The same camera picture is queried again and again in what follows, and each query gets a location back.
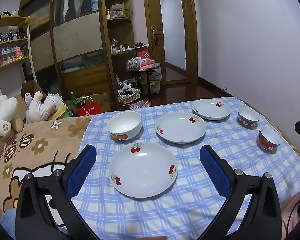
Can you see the group of small figurines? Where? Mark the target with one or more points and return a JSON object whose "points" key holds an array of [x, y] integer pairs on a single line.
{"points": [[10, 35]]}

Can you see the cream plush toy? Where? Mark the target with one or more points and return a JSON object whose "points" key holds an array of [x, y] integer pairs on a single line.
{"points": [[2, 115]]}

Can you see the red box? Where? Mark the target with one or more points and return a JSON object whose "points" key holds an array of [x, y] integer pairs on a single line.
{"points": [[143, 53]]}

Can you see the red paper bag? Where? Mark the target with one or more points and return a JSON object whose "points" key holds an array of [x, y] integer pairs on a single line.
{"points": [[88, 110]]}

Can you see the wooden corner shelf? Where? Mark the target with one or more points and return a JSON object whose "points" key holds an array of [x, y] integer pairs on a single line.
{"points": [[107, 80]]}

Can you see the green bottle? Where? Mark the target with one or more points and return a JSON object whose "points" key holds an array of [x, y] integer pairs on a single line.
{"points": [[72, 98]]}

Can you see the pink bedsheet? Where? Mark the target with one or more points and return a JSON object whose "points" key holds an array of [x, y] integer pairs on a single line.
{"points": [[295, 230]]}

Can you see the brown floral blanket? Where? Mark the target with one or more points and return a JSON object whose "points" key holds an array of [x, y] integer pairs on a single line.
{"points": [[40, 140]]}

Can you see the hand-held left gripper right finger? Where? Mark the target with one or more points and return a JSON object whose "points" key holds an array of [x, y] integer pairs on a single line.
{"points": [[215, 172]]}

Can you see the white haired plush doll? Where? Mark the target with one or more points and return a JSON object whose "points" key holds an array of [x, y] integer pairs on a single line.
{"points": [[55, 99]]}

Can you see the clear storage box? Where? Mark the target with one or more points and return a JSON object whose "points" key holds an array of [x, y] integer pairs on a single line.
{"points": [[155, 87]]}

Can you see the yellow green cushion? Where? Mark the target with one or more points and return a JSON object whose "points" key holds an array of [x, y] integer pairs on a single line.
{"points": [[61, 112]]}

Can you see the cardboard box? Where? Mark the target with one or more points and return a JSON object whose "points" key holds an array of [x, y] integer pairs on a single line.
{"points": [[27, 87], [102, 102]]}

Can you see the white cherry print plate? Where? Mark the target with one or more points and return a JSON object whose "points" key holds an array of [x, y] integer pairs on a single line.
{"points": [[142, 172], [180, 130], [210, 110]]}

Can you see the white plastic bag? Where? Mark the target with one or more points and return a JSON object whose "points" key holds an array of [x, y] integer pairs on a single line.
{"points": [[158, 73]]}

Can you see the wooden door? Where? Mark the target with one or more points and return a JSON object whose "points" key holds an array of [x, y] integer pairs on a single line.
{"points": [[152, 17]]}

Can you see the wooden wardrobe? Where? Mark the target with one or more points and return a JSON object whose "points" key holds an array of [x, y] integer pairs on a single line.
{"points": [[77, 35]]}

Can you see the wooden display shelf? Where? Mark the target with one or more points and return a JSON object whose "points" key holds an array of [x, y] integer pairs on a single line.
{"points": [[11, 18]]}

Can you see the wicker basket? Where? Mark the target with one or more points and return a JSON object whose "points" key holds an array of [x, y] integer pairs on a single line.
{"points": [[128, 99]]}

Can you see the blue fleece clothing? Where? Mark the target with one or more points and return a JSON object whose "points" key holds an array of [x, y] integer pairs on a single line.
{"points": [[8, 223]]}

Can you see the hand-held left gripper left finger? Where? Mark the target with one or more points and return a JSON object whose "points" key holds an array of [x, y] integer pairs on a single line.
{"points": [[81, 172]]}

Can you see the small folding table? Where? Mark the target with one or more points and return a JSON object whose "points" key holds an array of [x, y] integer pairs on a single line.
{"points": [[149, 80]]}

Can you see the pile of pink packets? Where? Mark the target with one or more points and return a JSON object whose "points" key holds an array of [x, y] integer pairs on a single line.
{"points": [[147, 65]]}

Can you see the blue checked cloth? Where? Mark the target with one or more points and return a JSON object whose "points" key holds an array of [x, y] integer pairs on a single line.
{"points": [[190, 205]]}

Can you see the scattered pink packets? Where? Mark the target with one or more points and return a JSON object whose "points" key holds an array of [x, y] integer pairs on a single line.
{"points": [[141, 104]]}

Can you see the white bowl with red label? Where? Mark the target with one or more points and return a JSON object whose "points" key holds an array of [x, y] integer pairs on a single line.
{"points": [[123, 125]]}

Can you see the black white striped plush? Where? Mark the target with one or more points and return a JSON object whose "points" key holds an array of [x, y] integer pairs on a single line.
{"points": [[127, 85]]}

